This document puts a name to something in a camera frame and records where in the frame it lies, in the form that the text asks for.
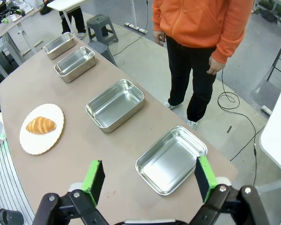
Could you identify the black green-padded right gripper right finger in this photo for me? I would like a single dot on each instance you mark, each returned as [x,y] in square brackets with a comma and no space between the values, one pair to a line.
[206,178]

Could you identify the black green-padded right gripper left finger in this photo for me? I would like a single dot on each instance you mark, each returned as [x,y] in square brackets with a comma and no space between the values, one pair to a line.
[93,178]

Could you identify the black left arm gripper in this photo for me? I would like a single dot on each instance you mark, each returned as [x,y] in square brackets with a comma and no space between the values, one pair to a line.
[1,10]

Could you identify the golden brown croissant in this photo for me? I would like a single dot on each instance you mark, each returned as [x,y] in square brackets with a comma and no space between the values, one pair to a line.
[41,125]

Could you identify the person's right forearm orange sleeve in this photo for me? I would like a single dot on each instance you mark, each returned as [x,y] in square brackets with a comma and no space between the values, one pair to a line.
[158,18]

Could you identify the person's left forearm orange sleeve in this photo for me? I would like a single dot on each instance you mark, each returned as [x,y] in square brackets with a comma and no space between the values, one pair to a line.
[231,44]

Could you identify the shallow wide steel container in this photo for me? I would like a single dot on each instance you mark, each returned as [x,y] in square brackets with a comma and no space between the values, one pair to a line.
[168,161]

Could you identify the small deep steel container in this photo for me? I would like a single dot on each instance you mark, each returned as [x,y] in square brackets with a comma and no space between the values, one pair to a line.
[75,63]
[58,45]

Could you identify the large rectangular steel container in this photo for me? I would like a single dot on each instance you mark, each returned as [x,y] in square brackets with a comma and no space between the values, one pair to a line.
[114,105]

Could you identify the person's left hand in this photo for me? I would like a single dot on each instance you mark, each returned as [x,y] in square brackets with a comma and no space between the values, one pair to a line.
[216,65]

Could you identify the person's right hand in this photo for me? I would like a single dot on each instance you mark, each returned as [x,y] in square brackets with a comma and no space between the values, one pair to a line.
[159,37]

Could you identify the wood-topped workbench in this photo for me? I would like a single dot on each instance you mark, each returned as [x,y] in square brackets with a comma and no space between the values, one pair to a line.
[14,23]

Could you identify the black tape strip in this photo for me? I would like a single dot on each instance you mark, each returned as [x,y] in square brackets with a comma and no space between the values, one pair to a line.
[229,129]

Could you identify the white scalloped round plate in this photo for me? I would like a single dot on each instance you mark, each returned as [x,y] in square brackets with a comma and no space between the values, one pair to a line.
[42,143]

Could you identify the white desk with foot bar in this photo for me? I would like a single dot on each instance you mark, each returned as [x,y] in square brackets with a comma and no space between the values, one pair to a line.
[68,3]

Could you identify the background person in dark trousers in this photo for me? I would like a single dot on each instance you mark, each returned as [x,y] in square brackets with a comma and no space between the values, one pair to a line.
[73,21]

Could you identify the black round cup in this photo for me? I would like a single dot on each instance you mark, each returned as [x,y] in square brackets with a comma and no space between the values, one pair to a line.
[10,216]

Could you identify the person body in orange hoodie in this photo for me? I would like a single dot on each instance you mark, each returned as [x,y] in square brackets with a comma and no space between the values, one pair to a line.
[192,23]

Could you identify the background shelf with clutter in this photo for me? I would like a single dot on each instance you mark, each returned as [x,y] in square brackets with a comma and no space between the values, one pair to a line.
[274,11]

